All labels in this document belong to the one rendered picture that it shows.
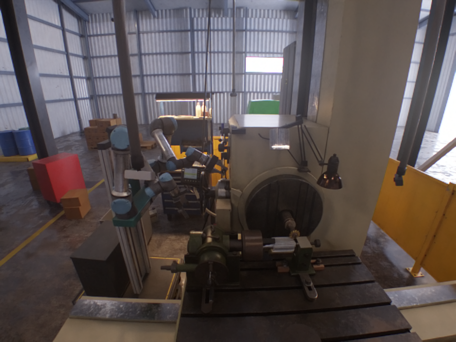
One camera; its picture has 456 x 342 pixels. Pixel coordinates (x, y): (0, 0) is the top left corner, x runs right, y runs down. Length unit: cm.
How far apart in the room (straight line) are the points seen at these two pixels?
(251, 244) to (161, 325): 82
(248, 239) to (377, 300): 84
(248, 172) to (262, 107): 414
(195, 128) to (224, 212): 229
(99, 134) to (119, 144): 808
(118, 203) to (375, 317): 158
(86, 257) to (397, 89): 266
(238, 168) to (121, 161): 74
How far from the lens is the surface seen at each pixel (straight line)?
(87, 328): 184
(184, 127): 362
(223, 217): 153
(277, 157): 148
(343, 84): 157
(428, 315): 214
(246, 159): 144
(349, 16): 162
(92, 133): 951
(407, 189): 355
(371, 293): 161
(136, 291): 237
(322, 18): 187
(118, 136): 127
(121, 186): 138
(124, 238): 195
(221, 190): 168
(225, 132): 174
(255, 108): 549
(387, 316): 155
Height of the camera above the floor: 210
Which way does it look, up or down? 21 degrees down
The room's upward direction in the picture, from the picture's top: straight up
